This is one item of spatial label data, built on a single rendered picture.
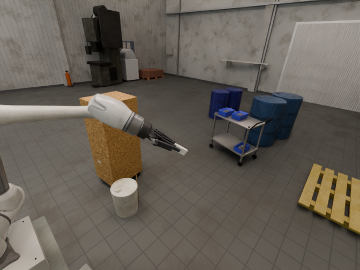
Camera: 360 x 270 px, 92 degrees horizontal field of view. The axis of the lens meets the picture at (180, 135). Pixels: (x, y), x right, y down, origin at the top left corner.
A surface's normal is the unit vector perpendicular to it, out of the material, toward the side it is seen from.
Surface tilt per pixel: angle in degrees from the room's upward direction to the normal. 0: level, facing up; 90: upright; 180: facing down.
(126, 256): 0
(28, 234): 2
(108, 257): 0
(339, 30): 90
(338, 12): 90
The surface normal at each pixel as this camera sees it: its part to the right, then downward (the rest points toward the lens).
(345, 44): -0.68, 0.32
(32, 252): 0.07, -0.88
